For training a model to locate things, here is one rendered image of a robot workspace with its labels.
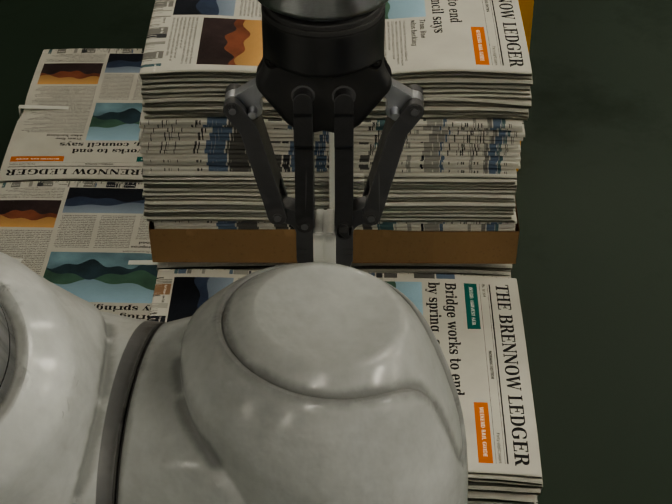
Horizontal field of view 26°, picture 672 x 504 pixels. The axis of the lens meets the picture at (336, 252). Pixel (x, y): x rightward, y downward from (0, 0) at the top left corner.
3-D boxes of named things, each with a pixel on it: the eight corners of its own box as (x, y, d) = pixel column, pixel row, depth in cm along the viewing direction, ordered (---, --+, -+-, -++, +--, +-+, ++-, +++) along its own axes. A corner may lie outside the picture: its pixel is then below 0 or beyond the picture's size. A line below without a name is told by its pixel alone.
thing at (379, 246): (363, 264, 150) (363, 230, 147) (361, 115, 173) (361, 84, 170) (518, 265, 150) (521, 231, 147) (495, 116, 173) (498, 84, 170)
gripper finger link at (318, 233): (324, 233, 97) (313, 233, 97) (324, 315, 101) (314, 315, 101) (325, 207, 99) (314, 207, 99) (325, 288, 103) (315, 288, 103)
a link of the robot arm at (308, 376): (448, 714, 81) (469, 430, 68) (130, 673, 83) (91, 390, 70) (470, 501, 94) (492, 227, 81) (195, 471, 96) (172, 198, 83)
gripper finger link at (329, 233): (325, 207, 99) (336, 207, 99) (325, 288, 103) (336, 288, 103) (324, 233, 97) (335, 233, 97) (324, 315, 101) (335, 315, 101)
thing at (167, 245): (150, 262, 150) (146, 228, 147) (176, 115, 173) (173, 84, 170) (304, 263, 150) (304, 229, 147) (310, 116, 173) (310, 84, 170)
